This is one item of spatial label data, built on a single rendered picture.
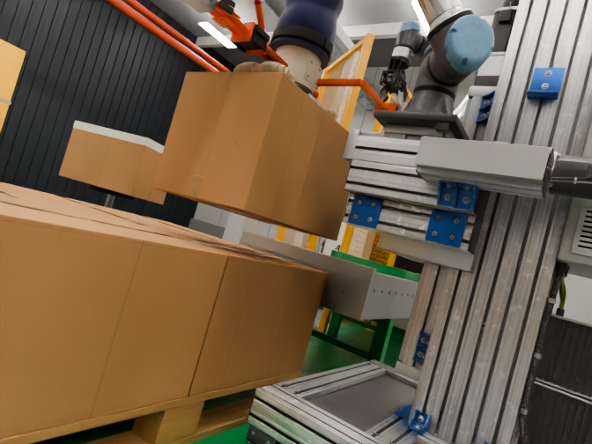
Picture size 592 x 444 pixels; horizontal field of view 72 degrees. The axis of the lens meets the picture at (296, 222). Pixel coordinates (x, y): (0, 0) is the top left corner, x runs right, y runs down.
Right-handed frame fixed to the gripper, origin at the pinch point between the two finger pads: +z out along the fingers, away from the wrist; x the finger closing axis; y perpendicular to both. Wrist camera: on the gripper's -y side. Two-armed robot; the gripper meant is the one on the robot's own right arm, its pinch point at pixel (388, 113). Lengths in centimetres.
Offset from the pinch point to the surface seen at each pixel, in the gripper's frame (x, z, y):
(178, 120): -43, 31, 59
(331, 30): -15.5, -16.8, 29.4
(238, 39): -27, 4, 59
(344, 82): -5.9, 1.1, 26.5
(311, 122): -6.5, 20.6, 37.5
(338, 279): -6, 68, -11
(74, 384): -7, 99, 90
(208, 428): -8, 119, 42
